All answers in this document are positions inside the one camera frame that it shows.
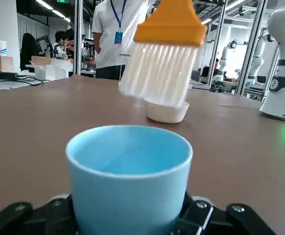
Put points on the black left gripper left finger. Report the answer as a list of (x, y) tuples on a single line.
[(34, 220)]

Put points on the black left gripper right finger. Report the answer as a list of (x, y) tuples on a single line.
[(206, 220)]

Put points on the blue plastic cup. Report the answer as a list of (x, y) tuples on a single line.
[(130, 191)]

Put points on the orange brush white bristles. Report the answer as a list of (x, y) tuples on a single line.
[(172, 27)]

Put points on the white round plate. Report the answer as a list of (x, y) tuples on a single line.
[(169, 115)]

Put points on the white paper cup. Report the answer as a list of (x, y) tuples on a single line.
[(1, 47)]

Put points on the black power adapter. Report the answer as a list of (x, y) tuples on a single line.
[(6, 75)]

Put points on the white open box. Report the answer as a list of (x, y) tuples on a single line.
[(52, 69)]

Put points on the brown cardboard box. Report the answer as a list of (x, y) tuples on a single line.
[(5, 63)]

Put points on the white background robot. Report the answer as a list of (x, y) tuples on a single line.
[(227, 56)]

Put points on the person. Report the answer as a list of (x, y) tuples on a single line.
[(108, 36), (70, 39), (60, 44)]

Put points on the aluminium frame post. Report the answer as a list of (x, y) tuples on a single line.
[(78, 36)]

